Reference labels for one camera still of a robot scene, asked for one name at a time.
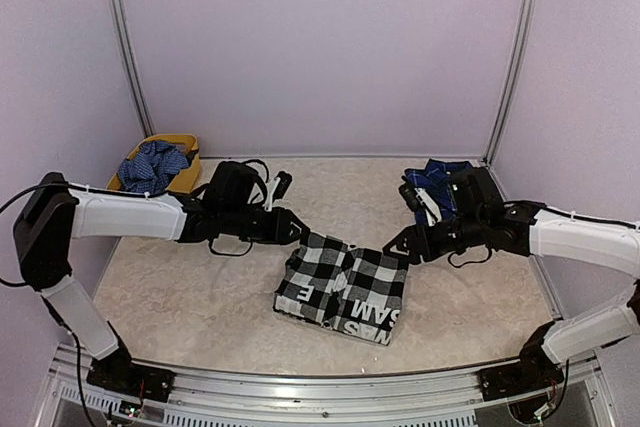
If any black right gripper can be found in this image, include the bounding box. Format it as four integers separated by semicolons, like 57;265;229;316
383;211;486;265

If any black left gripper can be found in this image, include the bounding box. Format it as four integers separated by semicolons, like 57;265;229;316
222;204;310;245

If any black white checked shirt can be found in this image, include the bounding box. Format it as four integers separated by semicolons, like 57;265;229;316
273;232;409;346

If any blue plaid shirt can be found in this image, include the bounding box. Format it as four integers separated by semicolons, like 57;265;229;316
404;159;473;220

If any yellow plastic basket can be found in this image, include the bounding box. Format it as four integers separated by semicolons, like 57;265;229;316
107;134;201;195

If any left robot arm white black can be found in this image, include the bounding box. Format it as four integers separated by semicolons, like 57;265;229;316
13;159;309;402

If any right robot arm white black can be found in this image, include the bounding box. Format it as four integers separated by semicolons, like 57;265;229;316
383;167;639;401

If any blue gingham crumpled shirt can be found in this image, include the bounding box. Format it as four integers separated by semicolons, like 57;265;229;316
117;140;190;194

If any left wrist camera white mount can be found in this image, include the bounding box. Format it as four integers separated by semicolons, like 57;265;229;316
263;171;293;212

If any aluminium front rail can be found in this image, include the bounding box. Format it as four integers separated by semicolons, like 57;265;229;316
28;345;616;426

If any left aluminium frame post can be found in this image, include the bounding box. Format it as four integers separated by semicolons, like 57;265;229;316
108;0;155;137

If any aluminium frame post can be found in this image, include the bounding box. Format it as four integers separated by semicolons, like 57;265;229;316
483;0;536;167
108;0;155;137

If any right aluminium frame post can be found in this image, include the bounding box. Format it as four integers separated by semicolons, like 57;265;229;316
483;0;536;167

